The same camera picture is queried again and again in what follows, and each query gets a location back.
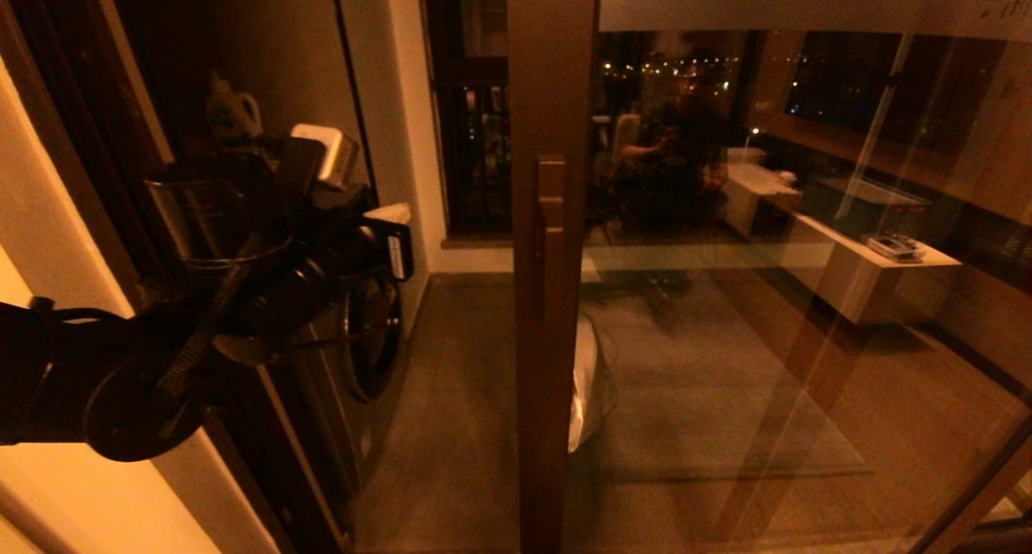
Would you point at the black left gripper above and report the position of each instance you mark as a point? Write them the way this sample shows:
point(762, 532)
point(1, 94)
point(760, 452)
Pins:
point(383, 247)

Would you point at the brown framed glass sliding door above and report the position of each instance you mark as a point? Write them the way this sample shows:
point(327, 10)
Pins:
point(548, 417)

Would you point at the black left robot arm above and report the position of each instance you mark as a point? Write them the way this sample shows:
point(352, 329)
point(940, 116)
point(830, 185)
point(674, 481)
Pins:
point(97, 376)

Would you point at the window with black railing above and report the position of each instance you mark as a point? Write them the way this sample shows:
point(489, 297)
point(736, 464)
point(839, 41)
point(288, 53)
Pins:
point(476, 135)

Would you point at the grey front-load washing machine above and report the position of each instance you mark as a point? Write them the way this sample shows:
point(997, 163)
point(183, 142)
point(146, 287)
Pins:
point(355, 393)

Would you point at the white detergent bottle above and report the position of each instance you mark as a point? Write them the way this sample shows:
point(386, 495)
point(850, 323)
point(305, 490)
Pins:
point(234, 110)

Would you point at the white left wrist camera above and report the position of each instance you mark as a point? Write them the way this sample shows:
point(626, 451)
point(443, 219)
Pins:
point(330, 155)

